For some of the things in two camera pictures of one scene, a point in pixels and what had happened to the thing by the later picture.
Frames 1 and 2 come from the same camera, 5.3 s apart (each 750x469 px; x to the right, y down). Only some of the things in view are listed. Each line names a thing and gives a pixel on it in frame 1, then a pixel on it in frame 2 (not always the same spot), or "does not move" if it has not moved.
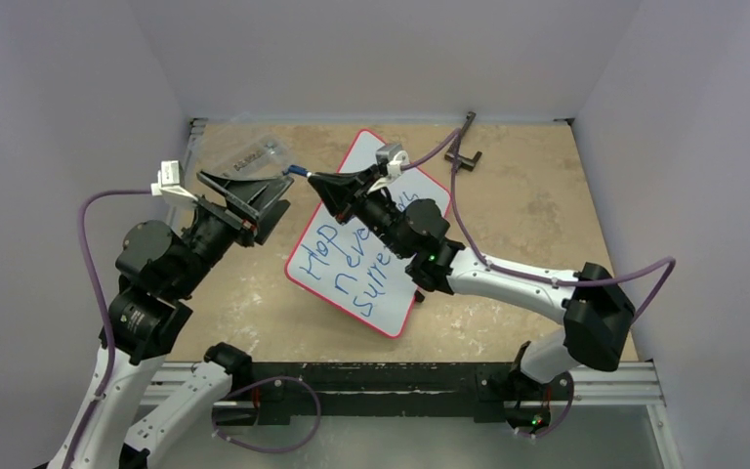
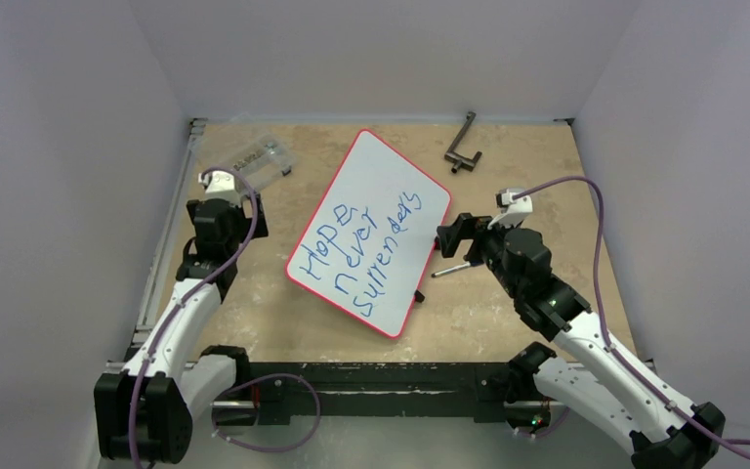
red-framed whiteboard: [351, 266] does not move
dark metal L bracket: [463, 161] does not move
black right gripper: [354, 196] → [462, 229]
